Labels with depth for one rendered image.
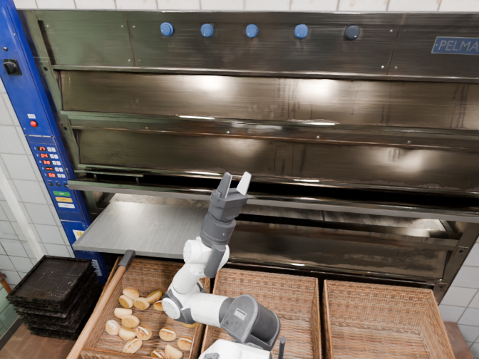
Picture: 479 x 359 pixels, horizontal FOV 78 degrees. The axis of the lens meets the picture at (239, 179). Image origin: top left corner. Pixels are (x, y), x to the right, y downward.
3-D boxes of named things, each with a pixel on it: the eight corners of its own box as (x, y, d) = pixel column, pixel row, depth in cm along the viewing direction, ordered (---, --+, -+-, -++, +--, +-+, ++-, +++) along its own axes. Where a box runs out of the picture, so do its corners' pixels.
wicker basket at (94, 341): (127, 285, 189) (117, 253, 174) (214, 295, 183) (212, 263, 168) (83, 365, 148) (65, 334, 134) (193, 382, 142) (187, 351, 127)
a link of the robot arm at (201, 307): (194, 301, 110) (243, 311, 97) (170, 327, 100) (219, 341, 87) (184, 274, 108) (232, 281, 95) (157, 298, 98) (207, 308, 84)
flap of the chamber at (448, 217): (68, 189, 135) (94, 174, 153) (499, 225, 114) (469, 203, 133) (67, 184, 134) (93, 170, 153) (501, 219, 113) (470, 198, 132)
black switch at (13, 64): (8, 75, 122) (-3, 45, 116) (22, 75, 121) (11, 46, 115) (1, 77, 119) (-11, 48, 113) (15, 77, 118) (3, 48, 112)
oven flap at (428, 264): (108, 243, 172) (107, 211, 168) (439, 278, 152) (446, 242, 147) (104, 247, 168) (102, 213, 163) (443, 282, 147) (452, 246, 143)
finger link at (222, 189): (234, 177, 74) (225, 198, 76) (225, 171, 76) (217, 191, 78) (229, 177, 73) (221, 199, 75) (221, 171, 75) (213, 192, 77)
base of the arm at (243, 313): (252, 310, 97) (284, 313, 91) (243, 354, 90) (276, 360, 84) (227, 292, 89) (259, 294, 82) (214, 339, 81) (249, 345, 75)
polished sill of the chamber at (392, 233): (105, 206, 166) (102, 201, 164) (450, 237, 145) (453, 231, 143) (99, 214, 161) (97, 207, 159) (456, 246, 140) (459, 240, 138)
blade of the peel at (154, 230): (193, 260, 128) (193, 255, 127) (73, 249, 133) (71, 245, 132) (209, 208, 158) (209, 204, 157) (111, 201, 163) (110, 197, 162)
